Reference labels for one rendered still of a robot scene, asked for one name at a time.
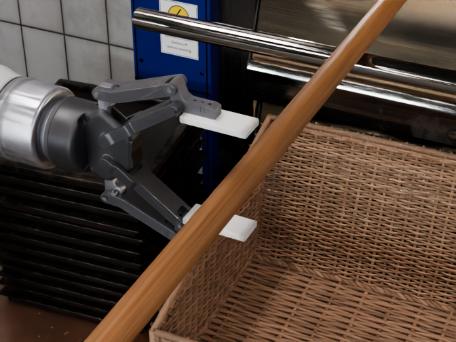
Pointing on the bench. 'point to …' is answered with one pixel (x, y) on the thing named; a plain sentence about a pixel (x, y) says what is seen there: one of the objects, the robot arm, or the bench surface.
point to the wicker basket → (208, 312)
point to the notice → (174, 45)
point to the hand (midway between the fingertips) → (235, 177)
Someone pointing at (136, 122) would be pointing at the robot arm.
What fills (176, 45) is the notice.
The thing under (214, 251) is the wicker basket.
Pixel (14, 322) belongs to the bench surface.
